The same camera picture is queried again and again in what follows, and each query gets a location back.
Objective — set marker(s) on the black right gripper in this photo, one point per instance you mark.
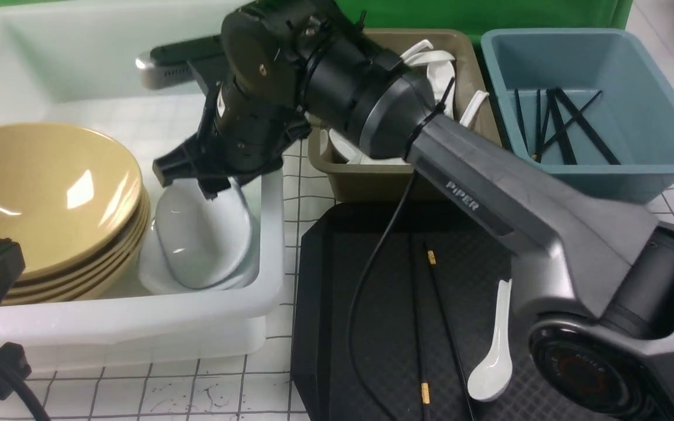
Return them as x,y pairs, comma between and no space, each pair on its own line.
238,139

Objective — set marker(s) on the white square sauce dish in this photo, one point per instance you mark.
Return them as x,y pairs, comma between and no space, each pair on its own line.
207,243

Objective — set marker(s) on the tan noodle bowl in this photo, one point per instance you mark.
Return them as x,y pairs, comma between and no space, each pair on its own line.
65,191

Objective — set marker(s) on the black chopstick gold band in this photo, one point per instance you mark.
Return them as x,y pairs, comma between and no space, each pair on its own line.
450,334

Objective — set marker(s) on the white ceramic soup spoon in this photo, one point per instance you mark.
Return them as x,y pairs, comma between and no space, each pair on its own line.
490,378

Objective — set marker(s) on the bottom stacked tan bowl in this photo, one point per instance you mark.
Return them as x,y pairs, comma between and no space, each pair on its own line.
72,274

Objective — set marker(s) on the white spoon lower left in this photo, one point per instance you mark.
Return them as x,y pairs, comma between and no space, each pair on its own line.
344,148

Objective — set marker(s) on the white dish in bin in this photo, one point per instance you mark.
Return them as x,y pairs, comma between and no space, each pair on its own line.
155,275

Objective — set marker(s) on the white spoon upright right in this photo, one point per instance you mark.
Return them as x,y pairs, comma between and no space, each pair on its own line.
442,75

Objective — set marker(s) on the olive plastic spoon bin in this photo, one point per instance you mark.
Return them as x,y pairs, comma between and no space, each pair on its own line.
386,183

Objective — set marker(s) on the black serving tray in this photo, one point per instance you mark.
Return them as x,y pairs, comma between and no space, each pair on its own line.
354,344

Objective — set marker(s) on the white spoon right leaning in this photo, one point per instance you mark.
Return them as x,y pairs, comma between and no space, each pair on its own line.
472,109

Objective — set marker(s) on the black chopstick in bin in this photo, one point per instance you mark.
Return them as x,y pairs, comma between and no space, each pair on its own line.
520,118
564,113
561,136
577,117

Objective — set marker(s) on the blue plastic chopstick bin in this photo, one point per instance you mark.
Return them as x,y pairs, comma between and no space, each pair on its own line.
634,115

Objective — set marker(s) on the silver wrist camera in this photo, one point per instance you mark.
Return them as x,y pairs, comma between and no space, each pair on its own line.
201,60

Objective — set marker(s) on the white spoon long handle top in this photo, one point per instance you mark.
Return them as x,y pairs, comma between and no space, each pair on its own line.
418,47

